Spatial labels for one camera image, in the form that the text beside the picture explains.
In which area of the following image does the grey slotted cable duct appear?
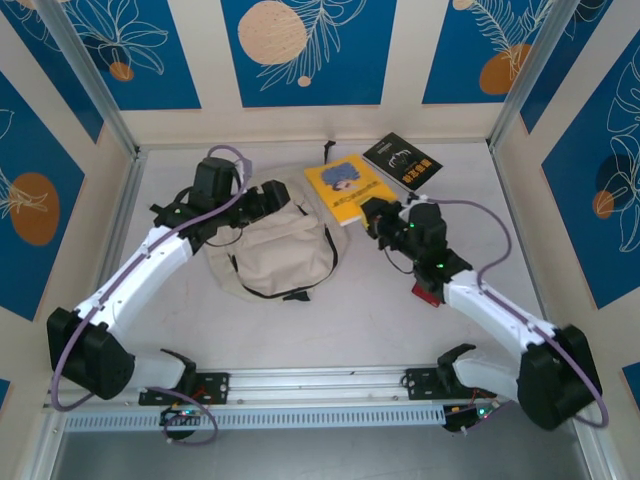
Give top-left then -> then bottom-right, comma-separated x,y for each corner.
62,404 -> 446,432

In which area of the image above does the black book gold lettering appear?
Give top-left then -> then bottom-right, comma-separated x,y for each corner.
362,131 -> 445,191

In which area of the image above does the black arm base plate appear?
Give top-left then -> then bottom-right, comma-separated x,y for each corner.
138,371 -> 231,406
404,366 -> 499,401

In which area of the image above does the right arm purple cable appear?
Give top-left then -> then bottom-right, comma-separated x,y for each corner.
427,198 -> 610,435

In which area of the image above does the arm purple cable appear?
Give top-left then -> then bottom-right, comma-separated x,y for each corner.
51,144 -> 251,445
427,198 -> 610,435

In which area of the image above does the small red notebook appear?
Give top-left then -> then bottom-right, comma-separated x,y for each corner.
410,282 -> 445,307

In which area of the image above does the blue floral wall panel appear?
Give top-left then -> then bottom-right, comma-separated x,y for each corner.
542,47 -> 640,311
221,0 -> 399,108
519,0 -> 640,135
0,0 -> 105,145
64,0 -> 202,111
0,69 -> 87,322
422,0 -> 554,105

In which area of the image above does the cream canvas backpack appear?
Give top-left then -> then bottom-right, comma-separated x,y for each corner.
199,141 -> 341,304

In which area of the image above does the aluminium frame post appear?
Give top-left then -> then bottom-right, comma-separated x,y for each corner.
37,0 -> 139,159
488,0 -> 574,151

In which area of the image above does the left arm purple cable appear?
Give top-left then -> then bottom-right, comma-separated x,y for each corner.
51,144 -> 251,445

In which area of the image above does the yellow book blue-haired figure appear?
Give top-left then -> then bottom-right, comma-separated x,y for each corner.
303,153 -> 400,228

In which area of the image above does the aluminium mounting rail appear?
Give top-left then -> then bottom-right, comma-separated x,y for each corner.
42,367 -> 594,411

